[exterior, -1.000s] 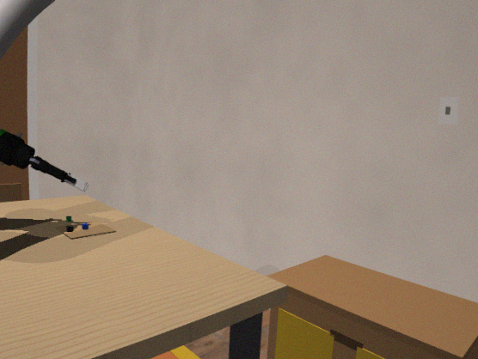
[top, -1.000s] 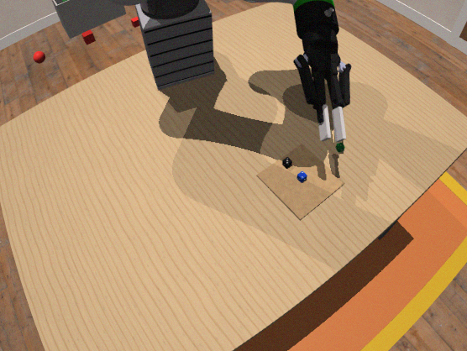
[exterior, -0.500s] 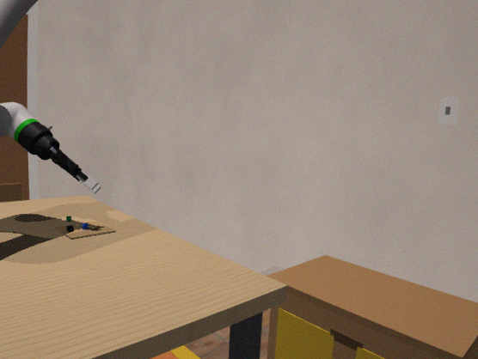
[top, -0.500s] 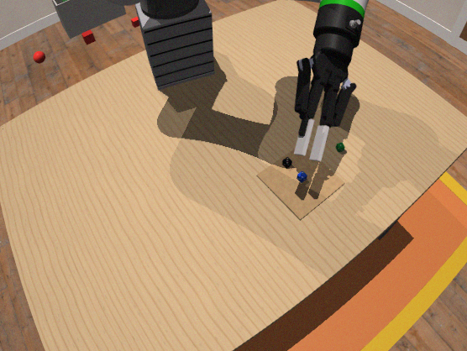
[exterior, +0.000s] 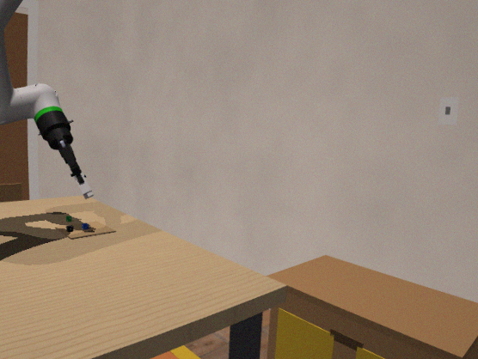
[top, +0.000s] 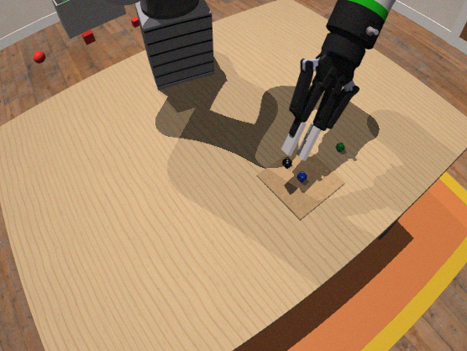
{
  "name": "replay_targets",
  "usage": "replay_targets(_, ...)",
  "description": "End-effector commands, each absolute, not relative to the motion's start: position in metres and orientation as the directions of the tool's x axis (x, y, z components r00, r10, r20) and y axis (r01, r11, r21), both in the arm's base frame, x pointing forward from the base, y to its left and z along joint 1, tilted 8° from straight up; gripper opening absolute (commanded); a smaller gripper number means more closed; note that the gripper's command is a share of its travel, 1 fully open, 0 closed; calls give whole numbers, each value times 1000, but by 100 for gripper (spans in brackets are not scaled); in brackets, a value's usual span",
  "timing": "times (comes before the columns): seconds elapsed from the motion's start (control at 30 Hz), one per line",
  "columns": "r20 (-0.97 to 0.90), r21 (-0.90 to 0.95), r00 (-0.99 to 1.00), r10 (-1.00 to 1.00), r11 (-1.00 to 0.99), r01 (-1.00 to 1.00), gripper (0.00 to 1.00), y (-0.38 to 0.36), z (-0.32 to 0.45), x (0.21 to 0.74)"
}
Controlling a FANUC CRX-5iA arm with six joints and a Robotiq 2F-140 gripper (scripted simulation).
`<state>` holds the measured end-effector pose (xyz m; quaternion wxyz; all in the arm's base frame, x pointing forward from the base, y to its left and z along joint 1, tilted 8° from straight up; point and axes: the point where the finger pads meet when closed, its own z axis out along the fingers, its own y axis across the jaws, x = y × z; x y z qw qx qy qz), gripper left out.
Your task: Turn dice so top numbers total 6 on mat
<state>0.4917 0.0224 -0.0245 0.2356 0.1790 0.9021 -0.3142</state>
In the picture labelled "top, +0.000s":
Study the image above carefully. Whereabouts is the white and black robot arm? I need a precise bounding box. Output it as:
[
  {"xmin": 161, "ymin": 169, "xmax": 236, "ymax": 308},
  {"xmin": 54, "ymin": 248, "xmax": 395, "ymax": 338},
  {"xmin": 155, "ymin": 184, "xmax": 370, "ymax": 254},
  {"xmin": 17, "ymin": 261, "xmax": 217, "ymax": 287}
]
[{"xmin": 105, "ymin": 0, "xmax": 396, "ymax": 50}]

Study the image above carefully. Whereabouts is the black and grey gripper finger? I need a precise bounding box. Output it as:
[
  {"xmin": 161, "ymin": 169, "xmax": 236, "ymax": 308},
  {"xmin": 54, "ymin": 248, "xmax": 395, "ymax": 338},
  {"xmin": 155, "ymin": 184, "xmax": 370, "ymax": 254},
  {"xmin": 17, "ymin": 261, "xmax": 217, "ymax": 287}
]
[
  {"xmin": 281, "ymin": 57, "xmax": 338, "ymax": 156},
  {"xmin": 296, "ymin": 73, "xmax": 359, "ymax": 161}
]

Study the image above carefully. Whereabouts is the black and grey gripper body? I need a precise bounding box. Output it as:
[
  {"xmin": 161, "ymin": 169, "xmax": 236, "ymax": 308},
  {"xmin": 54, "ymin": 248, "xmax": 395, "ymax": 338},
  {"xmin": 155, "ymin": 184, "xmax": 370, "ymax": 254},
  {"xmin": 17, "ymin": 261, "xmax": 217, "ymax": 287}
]
[{"xmin": 315, "ymin": 32, "xmax": 365, "ymax": 89}]

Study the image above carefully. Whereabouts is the blue die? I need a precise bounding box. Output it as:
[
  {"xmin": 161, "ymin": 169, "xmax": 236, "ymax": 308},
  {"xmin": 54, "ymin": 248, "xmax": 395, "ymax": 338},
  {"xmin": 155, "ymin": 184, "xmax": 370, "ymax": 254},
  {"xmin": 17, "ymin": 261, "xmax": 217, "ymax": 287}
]
[{"xmin": 297, "ymin": 171, "xmax": 307, "ymax": 183}]

